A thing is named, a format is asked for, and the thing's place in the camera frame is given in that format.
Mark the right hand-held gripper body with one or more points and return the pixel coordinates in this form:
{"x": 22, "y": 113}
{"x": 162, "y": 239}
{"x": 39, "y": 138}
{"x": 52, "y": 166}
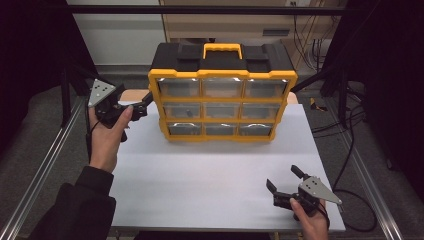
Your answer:
{"x": 315, "y": 188}

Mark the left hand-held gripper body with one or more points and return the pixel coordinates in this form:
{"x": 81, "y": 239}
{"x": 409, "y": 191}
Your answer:
{"x": 100, "y": 91}

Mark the clear plastic drawer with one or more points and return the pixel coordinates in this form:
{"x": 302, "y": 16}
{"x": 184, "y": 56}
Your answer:
{"x": 176, "y": 110}

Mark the yellow black organizer cabinet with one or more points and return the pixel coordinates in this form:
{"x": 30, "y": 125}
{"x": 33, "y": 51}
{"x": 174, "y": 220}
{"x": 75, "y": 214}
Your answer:
{"x": 220, "y": 60}

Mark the person's right hand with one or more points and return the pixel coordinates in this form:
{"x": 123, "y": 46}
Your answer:
{"x": 315, "y": 226}

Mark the person's left hand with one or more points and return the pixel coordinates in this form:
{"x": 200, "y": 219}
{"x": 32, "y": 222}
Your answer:
{"x": 106, "y": 143}

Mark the black metal stand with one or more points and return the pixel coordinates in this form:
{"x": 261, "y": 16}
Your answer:
{"x": 342, "y": 96}
{"x": 66, "y": 96}

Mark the white cabinet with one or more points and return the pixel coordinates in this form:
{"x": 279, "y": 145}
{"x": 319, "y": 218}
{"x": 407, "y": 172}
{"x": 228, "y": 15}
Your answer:
{"x": 120, "y": 36}

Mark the right yellow clamp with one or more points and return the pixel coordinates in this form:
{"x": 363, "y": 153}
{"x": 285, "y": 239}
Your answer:
{"x": 316, "y": 105}

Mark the dark curtain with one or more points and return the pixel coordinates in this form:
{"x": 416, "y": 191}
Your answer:
{"x": 390, "y": 66}
{"x": 30, "y": 53}

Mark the set of clear organizer bins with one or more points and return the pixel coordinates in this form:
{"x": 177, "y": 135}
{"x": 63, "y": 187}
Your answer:
{"x": 263, "y": 89}

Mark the black metal crossbar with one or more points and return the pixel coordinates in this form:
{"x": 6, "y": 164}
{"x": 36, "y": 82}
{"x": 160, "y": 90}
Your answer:
{"x": 206, "y": 10}

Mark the wooden cabinet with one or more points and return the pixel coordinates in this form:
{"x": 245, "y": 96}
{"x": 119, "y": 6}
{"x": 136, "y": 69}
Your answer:
{"x": 233, "y": 25}

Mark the aluminium frame rail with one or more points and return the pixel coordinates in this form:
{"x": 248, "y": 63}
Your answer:
{"x": 40, "y": 166}
{"x": 363, "y": 173}

